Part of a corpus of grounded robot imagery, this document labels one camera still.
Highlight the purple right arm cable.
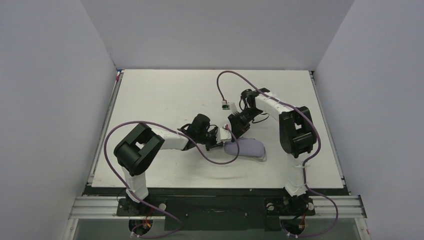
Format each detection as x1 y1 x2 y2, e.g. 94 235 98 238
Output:
216 70 339 239

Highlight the aluminium front mounting rail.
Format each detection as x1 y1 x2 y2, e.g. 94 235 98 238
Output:
69 195 367 220

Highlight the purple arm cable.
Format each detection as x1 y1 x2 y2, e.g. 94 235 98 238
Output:
103 120 241 240
216 70 339 239

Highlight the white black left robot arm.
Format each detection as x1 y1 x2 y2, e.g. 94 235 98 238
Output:
113 113 223 213

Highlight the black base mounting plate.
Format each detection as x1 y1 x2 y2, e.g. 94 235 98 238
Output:
71 188 349 236

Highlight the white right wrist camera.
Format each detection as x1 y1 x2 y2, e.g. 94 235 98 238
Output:
221 99 238 113

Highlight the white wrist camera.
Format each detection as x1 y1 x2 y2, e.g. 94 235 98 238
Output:
216 124 234 144
221 99 238 113

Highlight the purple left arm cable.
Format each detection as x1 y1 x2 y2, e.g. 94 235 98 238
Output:
103 120 241 240

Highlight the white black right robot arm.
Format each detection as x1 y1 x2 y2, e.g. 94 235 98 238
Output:
228 88 317 215

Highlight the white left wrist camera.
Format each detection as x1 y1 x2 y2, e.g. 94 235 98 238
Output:
216 124 234 144

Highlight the lavender umbrella case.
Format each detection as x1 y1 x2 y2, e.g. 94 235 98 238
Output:
223 137 267 162

